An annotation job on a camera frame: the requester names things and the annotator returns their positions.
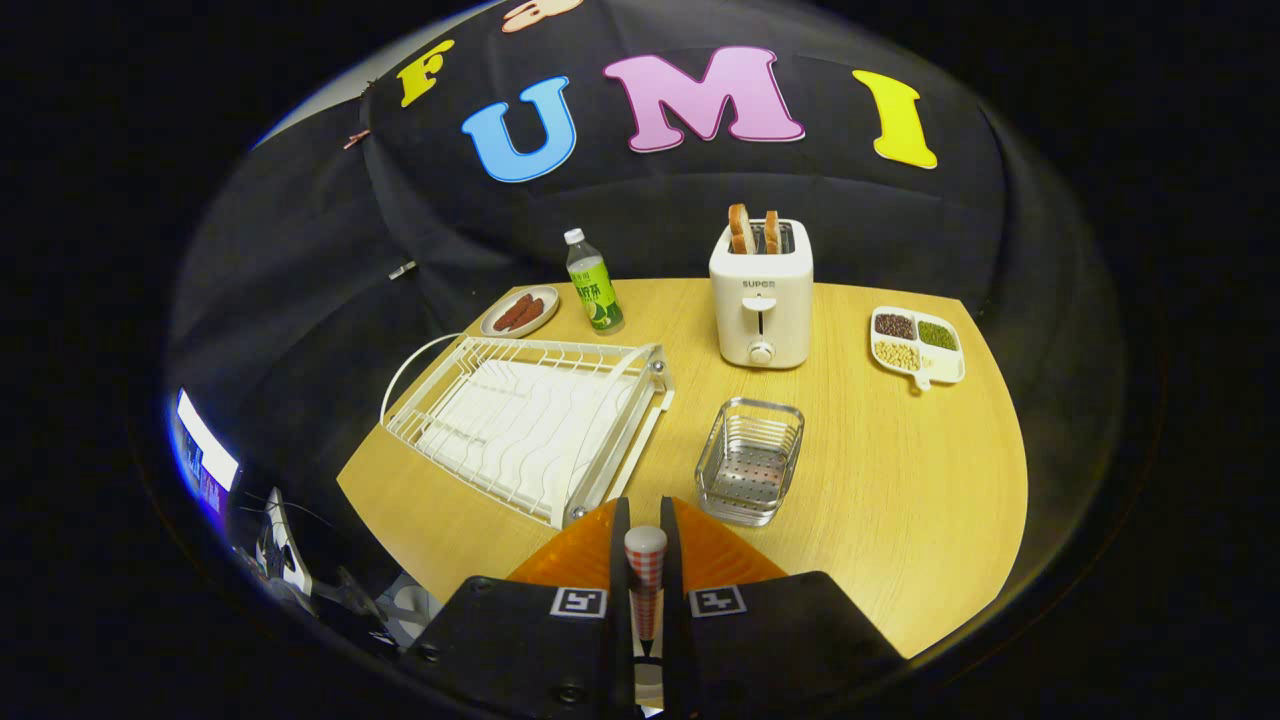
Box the white ribbed drain tray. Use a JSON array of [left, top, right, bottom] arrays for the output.
[[415, 360, 641, 521]]

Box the black backdrop cloth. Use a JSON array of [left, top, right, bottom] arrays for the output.
[[165, 0, 1126, 621]]

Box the clear metal basket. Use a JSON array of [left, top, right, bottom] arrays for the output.
[[695, 398, 806, 528]]

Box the computer monitor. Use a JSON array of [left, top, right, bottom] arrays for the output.
[[172, 388, 241, 511]]

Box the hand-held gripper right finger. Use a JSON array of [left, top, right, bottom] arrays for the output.
[[658, 496, 906, 719]]

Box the red checked handle spoon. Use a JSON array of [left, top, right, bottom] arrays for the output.
[[624, 525, 669, 643]]

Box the white toaster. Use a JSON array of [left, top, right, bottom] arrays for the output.
[[708, 218, 815, 370]]

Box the white wire dish rack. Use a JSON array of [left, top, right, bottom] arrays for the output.
[[380, 333, 676, 531]]

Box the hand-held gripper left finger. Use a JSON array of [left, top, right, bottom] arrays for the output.
[[400, 497, 636, 716]]

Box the white divided dish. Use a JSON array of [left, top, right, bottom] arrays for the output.
[[868, 305, 967, 392]]

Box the green tea bottle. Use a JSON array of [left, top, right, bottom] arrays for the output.
[[563, 228, 625, 335]]

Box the small beige saucer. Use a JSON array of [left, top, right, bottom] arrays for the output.
[[480, 285, 561, 339]]

